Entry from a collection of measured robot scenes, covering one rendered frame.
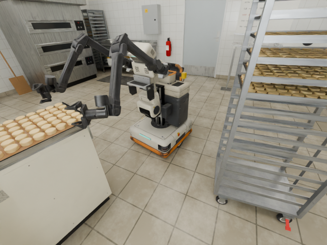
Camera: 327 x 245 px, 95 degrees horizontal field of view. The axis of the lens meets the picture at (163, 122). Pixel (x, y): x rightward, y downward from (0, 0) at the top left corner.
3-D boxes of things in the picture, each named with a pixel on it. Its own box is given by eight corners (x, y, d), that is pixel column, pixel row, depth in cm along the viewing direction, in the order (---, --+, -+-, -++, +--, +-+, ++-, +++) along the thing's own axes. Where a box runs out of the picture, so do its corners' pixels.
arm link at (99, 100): (121, 113, 88) (111, 113, 92) (118, 94, 86) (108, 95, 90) (104, 117, 78) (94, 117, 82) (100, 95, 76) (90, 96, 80)
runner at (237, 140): (220, 139, 150) (221, 137, 148) (220, 138, 152) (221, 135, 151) (297, 153, 132) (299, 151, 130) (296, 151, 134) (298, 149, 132)
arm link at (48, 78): (64, 92, 125) (61, 87, 129) (64, 79, 120) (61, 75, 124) (46, 92, 116) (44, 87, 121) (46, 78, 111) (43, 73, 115)
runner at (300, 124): (226, 116, 135) (227, 113, 134) (226, 115, 137) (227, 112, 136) (313, 129, 117) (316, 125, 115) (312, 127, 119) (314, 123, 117)
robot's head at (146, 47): (142, 52, 151) (133, 40, 138) (158, 53, 140) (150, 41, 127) (136, 64, 149) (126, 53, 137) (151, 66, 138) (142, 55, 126)
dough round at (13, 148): (18, 150, 71) (16, 148, 70) (5, 155, 69) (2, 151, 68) (20, 145, 75) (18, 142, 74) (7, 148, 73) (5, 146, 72)
